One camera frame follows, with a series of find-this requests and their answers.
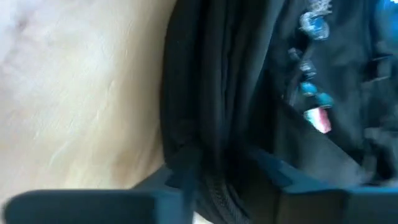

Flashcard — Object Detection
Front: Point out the black and grey backpack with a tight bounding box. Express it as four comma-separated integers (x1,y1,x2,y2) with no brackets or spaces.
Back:
158,0,398,224

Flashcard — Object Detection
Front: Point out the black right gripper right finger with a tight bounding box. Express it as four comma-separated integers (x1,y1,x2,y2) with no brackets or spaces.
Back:
248,149,398,224

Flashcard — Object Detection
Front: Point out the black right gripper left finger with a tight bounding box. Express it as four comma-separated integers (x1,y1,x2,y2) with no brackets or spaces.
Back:
2,149,200,224

